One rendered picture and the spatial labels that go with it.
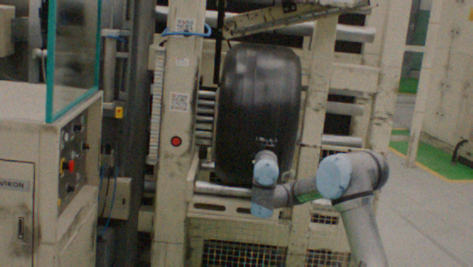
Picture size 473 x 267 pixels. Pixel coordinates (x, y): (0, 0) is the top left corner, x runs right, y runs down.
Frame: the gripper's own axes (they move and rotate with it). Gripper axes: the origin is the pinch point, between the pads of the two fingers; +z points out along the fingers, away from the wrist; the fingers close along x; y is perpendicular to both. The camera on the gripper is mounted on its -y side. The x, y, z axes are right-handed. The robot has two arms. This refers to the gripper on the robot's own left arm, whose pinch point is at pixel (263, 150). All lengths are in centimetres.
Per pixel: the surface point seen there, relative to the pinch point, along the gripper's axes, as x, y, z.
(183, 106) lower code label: 32.4, 9.0, 21.1
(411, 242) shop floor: -121, -112, 198
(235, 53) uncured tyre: 14.1, 31.8, 18.2
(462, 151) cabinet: -230, -98, 430
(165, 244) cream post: 36, -51, 21
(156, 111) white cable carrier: 43.0, 5.2, 22.1
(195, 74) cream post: 28.8, 21.8, 21.1
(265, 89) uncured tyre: 1.7, 21.6, 5.2
